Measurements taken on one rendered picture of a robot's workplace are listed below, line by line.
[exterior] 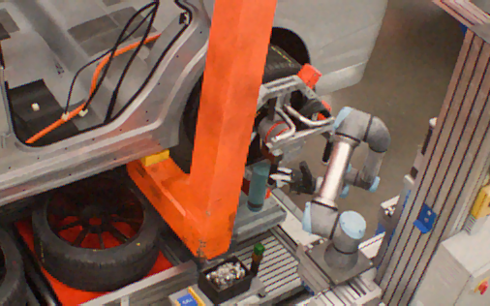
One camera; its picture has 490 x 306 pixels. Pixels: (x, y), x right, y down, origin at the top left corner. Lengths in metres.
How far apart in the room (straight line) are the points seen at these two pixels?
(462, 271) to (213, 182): 1.10
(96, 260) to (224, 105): 1.03
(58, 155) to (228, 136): 0.81
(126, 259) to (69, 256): 0.27
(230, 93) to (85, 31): 1.36
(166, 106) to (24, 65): 0.89
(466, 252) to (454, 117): 0.53
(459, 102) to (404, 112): 2.99
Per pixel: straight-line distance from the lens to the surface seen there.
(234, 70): 2.78
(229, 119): 2.93
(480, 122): 2.59
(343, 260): 3.16
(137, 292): 3.53
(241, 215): 4.14
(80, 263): 3.48
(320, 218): 3.06
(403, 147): 5.28
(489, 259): 2.89
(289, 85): 3.56
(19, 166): 3.29
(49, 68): 4.02
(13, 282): 3.40
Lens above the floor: 3.14
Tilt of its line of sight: 40 degrees down
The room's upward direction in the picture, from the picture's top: 11 degrees clockwise
